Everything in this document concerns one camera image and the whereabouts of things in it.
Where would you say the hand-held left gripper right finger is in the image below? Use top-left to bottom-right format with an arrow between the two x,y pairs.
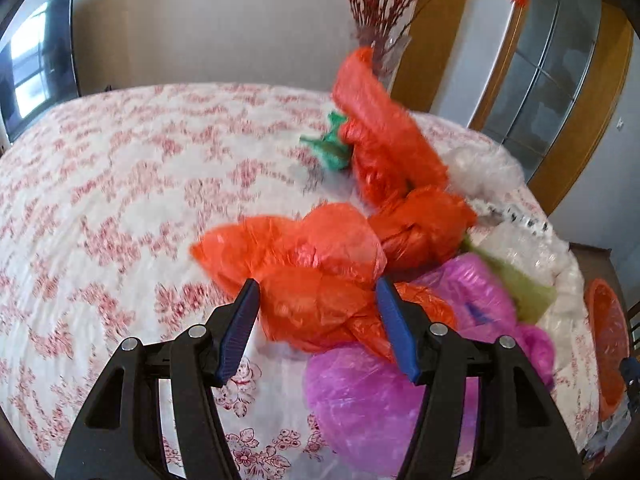
375,276 -> 586,480

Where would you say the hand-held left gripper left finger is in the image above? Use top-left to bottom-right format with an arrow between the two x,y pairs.
55,278 -> 262,480

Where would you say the wide orange plastic bag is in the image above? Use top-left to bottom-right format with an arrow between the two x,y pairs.
190,204 -> 458,361

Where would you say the long orange plastic bag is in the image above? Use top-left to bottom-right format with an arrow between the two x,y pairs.
332,46 -> 451,203

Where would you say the orange plastic basket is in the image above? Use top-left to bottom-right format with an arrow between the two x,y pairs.
584,279 -> 632,421

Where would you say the large magenta plastic bag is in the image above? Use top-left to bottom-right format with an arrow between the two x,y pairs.
302,345 -> 481,476

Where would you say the crumpled orange plastic bag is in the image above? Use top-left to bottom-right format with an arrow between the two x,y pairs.
367,186 -> 478,273

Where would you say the olive green plastic bag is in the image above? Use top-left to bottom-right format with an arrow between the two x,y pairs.
462,235 -> 558,323

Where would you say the glass vase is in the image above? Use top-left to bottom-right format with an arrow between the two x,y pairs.
352,27 -> 413,96

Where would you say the wooden framed glass door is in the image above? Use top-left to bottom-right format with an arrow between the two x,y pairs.
470,0 -> 636,216

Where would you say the black television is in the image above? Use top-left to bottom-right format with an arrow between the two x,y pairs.
0,0 -> 82,143

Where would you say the wooden wall trim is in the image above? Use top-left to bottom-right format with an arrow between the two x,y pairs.
390,0 -> 476,113

